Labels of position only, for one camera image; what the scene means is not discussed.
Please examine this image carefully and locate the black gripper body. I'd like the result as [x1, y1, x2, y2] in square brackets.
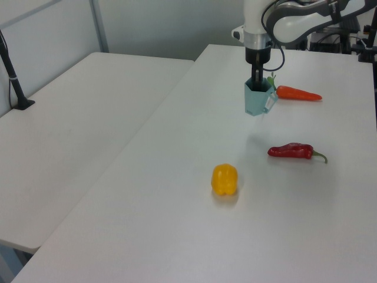
[244, 46, 272, 67]

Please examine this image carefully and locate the teal hexagonal mug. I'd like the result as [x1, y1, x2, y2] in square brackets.
[244, 77, 279, 117]

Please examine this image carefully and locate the orange carrot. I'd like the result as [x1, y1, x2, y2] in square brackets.
[267, 73, 323, 102]

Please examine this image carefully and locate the red chili pepper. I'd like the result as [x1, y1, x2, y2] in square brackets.
[267, 142, 329, 164]

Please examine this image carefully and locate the yellow bell pepper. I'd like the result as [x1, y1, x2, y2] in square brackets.
[211, 163, 239, 196]

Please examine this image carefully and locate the black stand with clamp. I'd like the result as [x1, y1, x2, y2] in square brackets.
[357, 17, 377, 63]

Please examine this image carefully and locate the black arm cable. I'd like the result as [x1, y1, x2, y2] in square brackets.
[261, 0, 286, 72]

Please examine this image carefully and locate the grey partition frame post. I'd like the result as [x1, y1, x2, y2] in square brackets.
[89, 0, 110, 54]

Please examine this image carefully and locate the black camera pole with base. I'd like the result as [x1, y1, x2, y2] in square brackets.
[0, 28, 36, 111]

